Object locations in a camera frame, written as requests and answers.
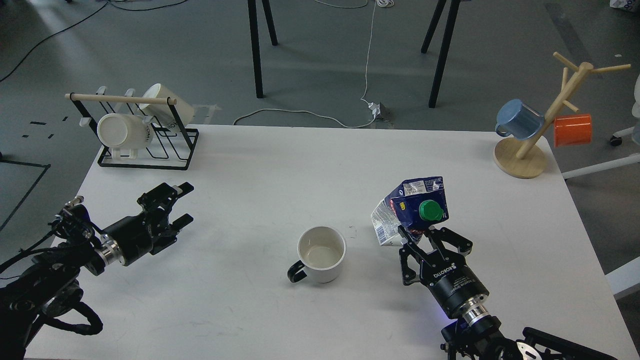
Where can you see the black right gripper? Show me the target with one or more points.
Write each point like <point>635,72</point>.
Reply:
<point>452,282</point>

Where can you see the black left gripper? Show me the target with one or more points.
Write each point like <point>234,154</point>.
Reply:
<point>149,232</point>

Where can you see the blue milk carton green cap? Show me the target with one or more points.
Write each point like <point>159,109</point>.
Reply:
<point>416,204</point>

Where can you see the white mug black handle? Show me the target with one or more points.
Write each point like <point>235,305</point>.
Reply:
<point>321,252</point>

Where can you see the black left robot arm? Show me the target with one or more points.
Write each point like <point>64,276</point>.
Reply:
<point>48,292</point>

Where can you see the white mug on rack front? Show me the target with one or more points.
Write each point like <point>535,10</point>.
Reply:
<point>124,131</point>

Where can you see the cream mug on rack back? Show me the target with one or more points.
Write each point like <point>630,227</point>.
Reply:
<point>162,112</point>

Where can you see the wooden mug tree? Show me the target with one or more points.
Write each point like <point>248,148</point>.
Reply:
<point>524,159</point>

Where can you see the white power adapter plug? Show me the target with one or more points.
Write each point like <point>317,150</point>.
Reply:
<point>380,112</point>

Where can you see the blue mug on tree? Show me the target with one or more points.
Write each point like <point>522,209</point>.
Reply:
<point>519,120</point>

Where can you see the orange mug on tree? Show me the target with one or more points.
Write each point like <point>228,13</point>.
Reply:
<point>572,130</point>

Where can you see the black table legs left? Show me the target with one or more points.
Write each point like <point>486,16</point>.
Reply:
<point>252,13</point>

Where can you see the black table legs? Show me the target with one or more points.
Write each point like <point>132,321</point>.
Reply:
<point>444,49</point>
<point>252,13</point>

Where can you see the black table legs right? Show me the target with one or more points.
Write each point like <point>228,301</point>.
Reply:
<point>444,49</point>

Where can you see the black wire mug rack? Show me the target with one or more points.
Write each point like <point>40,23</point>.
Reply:
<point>167,150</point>

